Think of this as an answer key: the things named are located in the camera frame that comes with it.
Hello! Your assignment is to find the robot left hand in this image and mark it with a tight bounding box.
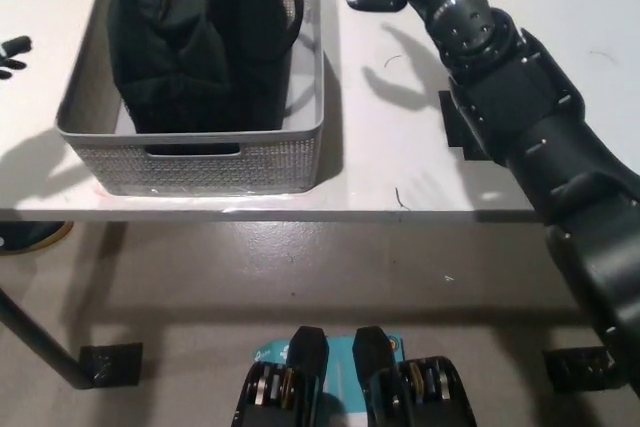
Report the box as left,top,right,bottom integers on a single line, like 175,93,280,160
0,35,34,81

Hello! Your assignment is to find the black fabric lunch bag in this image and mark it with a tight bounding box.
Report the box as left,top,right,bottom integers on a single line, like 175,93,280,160
107,0,306,156

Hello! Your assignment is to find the black tape on table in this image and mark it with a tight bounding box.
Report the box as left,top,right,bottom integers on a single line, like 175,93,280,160
438,90,482,163

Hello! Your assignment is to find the black shoe tan sole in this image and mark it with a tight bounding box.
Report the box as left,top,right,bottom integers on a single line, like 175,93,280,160
0,220,75,253

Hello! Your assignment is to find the grey perforated plastic basket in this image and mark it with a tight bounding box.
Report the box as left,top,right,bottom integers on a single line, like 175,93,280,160
55,0,326,198

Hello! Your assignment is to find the grey metal table leg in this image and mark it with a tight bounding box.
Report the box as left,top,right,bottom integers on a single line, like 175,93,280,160
0,286,94,392

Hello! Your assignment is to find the black floor tape patch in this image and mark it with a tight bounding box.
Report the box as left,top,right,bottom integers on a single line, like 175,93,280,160
542,346,624,394
79,342,144,388

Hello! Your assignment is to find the black teal robot torso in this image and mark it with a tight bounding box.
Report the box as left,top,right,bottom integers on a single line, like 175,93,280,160
232,325,476,427

